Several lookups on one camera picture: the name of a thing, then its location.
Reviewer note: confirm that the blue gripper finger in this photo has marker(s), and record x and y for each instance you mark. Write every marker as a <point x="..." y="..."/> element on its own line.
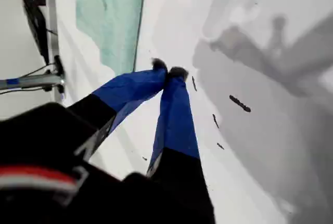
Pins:
<point x="175" y="130"/>
<point x="125" y="91"/>

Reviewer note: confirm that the pale green T-shirt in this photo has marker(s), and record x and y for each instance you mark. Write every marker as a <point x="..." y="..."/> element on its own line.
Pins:
<point x="112" y="13"/>

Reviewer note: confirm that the black clamp block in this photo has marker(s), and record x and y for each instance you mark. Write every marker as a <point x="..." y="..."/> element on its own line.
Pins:
<point x="59" y="65"/>

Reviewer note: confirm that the metal clamp pole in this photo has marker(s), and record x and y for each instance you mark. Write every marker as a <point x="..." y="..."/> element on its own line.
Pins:
<point x="39" y="80"/>

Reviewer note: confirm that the black stand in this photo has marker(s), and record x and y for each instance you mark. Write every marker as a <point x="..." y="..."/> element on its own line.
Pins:
<point x="36" y="23"/>

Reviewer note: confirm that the blue tape strip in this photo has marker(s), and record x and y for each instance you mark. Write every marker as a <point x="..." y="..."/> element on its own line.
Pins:
<point x="13" y="81"/>

